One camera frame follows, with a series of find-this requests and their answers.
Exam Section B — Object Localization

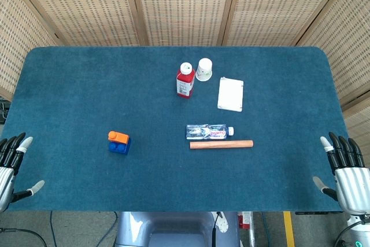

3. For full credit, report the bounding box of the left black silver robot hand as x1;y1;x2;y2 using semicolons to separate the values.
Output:
0;132;46;213

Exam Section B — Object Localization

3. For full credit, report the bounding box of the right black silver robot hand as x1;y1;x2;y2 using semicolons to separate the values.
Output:
313;131;370;216

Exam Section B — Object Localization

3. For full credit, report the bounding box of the orange plastic block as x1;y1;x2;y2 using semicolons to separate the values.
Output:
108;130;130;144

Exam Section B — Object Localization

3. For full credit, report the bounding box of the blue and orange block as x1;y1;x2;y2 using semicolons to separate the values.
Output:
108;137;132;155

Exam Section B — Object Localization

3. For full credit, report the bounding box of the silver blue robot base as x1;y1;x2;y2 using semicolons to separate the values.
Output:
114;211;246;247

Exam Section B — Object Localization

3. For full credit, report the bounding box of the red white floor object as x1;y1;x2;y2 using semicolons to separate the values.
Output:
237;211;254;231

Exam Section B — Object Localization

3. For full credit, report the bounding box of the woven bamboo screen panel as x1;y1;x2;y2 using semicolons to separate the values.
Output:
7;0;149;47
221;0;358;47
128;0;241;47
0;0;60;97
294;0;370;172

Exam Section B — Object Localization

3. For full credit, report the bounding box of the wooden rod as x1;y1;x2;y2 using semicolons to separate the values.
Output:
189;139;254;150

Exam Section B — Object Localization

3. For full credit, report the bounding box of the white rectangular box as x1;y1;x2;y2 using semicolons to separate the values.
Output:
217;76;244;113

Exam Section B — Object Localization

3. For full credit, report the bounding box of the blue felt table cover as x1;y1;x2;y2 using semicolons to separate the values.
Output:
0;46;347;213

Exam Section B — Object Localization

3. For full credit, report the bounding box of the clear plastic water bottle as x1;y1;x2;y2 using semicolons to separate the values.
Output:
186;124;235;140

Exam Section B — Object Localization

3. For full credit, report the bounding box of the white paper cup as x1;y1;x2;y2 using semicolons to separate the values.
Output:
195;58;213;82

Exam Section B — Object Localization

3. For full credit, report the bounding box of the red juice bottle white cap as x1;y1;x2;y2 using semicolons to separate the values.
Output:
175;62;195;99

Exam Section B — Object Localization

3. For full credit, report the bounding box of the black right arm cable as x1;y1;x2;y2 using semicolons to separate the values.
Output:
334;220;362;247

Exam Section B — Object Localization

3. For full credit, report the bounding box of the black device with cables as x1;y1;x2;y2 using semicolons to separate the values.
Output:
0;98;12;124

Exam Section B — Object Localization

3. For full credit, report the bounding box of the black floor cable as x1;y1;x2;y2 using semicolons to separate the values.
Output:
0;227;47;247

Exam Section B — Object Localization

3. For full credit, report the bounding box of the white perforated metal bracket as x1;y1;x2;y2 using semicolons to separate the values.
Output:
215;211;230;234

